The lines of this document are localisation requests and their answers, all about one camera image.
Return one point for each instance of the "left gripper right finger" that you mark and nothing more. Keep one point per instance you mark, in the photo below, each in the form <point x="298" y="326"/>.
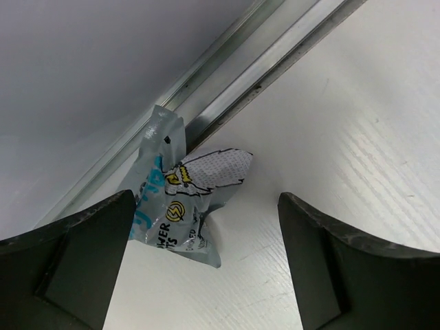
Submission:
<point x="345" y="278"/>

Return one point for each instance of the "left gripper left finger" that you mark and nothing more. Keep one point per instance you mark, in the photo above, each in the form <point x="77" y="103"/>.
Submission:
<point x="62" y="275"/>

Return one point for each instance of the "grey blue snack packet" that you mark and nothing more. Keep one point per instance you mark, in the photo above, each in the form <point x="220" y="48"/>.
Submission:
<point x="175" y="191"/>

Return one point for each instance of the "aluminium table rail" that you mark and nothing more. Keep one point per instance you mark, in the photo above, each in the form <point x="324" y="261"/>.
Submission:
<point x="266" y="37"/>

